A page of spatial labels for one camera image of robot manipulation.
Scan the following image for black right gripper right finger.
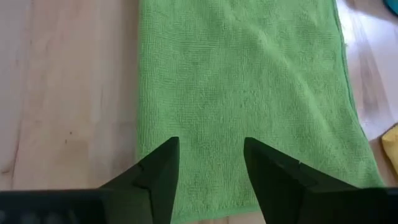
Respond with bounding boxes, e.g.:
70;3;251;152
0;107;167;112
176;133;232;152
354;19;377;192
244;136;358;224

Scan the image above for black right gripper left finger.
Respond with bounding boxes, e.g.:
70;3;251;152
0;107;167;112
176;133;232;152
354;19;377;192
99;136;180;224

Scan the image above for green microfiber towel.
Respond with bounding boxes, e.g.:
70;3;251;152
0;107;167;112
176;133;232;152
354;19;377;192
136;0;386;224

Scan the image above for yellow microfiber towel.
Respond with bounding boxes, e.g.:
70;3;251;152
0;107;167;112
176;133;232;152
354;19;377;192
381;124;398;175

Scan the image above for blue microfiber towel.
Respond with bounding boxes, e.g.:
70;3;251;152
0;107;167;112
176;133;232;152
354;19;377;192
382;0;398;16

